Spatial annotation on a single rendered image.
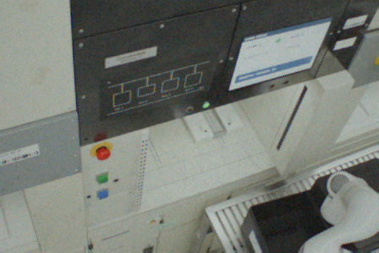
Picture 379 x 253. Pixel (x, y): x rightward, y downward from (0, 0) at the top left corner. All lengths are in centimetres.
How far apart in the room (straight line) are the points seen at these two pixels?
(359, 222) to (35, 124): 78
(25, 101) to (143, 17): 33
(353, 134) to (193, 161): 71
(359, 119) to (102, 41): 149
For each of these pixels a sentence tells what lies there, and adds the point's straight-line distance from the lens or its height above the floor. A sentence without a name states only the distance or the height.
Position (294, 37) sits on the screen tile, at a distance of 147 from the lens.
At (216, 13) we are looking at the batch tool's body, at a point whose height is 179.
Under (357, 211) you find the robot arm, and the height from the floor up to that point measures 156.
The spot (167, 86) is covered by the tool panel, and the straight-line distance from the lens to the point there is 137.
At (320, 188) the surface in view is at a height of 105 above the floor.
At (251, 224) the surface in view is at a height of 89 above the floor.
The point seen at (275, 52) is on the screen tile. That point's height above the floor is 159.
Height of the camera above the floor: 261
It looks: 52 degrees down
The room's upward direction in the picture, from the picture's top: 12 degrees clockwise
